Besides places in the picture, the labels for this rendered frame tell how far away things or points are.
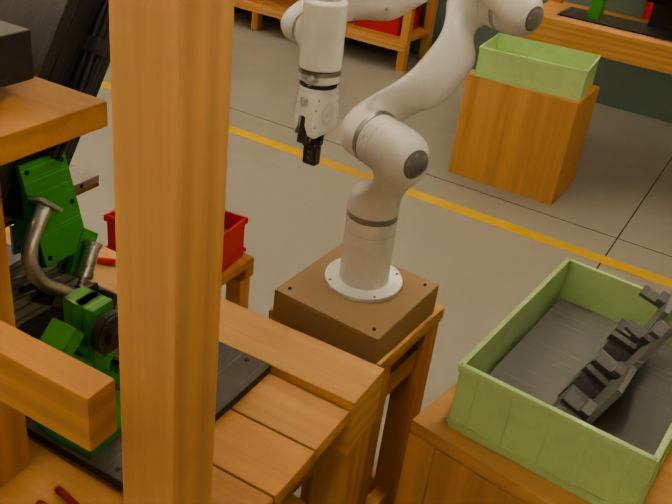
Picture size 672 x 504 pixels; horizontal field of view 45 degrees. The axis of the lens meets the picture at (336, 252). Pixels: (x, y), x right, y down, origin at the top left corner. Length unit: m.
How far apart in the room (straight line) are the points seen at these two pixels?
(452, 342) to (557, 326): 1.37
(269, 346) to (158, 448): 0.71
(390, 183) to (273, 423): 0.55
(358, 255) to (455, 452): 0.49
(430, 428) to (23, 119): 1.07
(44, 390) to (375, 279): 0.98
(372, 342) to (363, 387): 0.15
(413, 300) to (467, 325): 1.66
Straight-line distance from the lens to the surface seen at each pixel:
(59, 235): 1.71
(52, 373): 1.09
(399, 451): 2.29
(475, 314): 3.65
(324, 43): 1.55
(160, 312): 0.96
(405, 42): 6.71
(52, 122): 1.13
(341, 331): 1.82
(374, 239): 1.83
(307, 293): 1.89
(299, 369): 1.70
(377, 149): 1.70
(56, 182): 1.69
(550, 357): 1.99
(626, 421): 1.88
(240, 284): 2.26
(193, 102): 0.84
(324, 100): 1.59
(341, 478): 1.85
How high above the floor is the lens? 1.96
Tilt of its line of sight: 30 degrees down
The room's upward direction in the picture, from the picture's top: 7 degrees clockwise
